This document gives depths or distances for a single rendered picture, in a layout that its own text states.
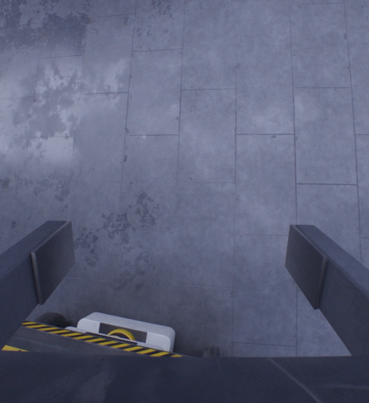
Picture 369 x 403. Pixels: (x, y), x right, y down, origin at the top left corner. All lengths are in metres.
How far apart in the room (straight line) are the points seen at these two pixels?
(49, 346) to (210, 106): 0.81
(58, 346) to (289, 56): 1.06
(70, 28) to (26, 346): 1.09
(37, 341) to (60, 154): 0.63
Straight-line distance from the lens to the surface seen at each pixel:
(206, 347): 0.84
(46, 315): 0.95
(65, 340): 0.68
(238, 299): 0.90
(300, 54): 1.11
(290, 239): 0.16
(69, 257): 0.17
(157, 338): 0.81
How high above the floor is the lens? 0.88
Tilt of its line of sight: 79 degrees down
